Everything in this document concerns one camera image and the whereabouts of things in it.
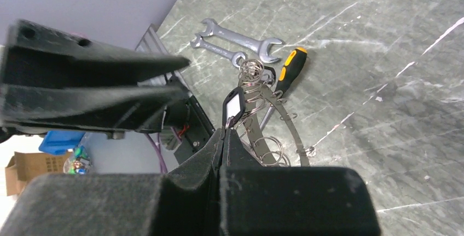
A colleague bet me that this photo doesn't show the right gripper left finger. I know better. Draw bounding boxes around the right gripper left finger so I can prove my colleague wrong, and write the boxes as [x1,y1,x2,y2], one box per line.
[1,129,222,235]

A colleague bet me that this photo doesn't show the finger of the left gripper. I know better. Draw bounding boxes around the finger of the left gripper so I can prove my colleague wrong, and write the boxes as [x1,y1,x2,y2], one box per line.
[1,84,188,133]
[1,19,190,88]

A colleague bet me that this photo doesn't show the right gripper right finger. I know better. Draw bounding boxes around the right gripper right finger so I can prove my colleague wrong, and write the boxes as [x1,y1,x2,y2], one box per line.
[220,129,381,235]

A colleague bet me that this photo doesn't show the black key tag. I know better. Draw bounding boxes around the black key tag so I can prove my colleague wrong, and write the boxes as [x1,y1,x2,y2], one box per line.
[222,87,246,129]

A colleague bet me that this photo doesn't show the bag of key tags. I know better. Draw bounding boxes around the bag of key tags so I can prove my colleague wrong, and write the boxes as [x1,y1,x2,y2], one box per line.
[63,146,92,175]

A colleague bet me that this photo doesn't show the blue plastic bin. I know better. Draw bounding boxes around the blue plastic bin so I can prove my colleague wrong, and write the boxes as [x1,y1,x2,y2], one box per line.
[38,130,85,156]

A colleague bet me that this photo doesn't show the small silver wrench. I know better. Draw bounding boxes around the small silver wrench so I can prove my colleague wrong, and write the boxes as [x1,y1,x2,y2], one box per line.
[190,33,247,68]

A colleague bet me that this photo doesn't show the cardboard box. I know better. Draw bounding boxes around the cardboard box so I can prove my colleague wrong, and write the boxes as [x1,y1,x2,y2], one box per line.
[4,152,72,196]

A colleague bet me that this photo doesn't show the large silver wrench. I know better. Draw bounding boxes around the large silver wrench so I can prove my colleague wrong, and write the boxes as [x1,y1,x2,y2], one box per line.
[200,18,285,64]

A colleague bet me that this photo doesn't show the yellow black screwdriver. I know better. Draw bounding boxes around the yellow black screwdriver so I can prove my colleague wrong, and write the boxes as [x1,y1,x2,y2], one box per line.
[259,47,309,131]

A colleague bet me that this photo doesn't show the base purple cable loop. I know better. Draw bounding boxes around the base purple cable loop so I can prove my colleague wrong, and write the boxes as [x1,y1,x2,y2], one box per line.
[144,133,169,175]

